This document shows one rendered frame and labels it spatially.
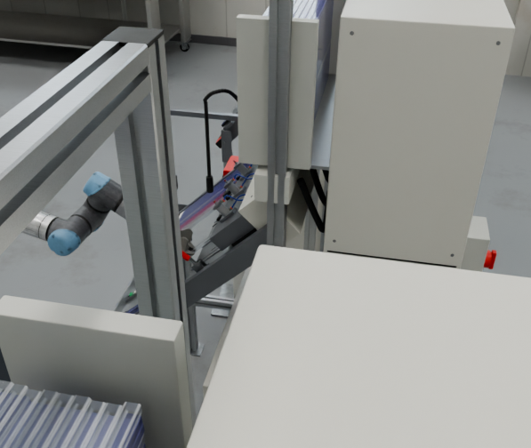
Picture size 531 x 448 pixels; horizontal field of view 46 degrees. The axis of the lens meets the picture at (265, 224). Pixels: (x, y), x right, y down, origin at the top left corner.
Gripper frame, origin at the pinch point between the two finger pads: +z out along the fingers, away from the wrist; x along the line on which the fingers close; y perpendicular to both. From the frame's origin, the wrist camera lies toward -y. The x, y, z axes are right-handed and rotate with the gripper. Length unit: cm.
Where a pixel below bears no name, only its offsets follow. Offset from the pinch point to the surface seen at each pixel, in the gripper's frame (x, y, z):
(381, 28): -21, 90, 0
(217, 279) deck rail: -21.0, 14.9, 7.4
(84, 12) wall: 472, -205, -182
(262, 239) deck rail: -21.0, 33.5, 9.6
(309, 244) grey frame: 50, -7, 40
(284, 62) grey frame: -25, 75, -11
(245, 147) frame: -23, 53, -7
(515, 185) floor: 234, -3, 170
